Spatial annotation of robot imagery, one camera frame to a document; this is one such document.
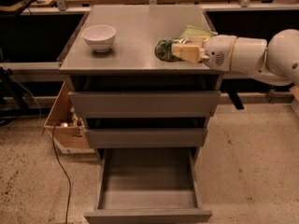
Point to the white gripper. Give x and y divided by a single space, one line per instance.
219 52

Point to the green soda can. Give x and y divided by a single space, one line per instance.
163 49

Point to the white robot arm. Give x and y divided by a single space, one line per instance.
275 62

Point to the grey drawer cabinet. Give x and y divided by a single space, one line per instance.
203 81

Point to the grey middle drawer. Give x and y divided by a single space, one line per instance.
131 138

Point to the grey top drawer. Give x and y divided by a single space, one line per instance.
144 104

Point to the grey open bottom drawer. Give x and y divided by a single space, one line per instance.
148 186

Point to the green chip bag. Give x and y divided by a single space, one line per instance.
196 31

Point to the white ceramic bowl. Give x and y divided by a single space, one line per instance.
99 38

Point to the wooden box on floor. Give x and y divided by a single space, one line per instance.
63 125

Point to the grey metal rail frame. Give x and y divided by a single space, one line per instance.
31 67

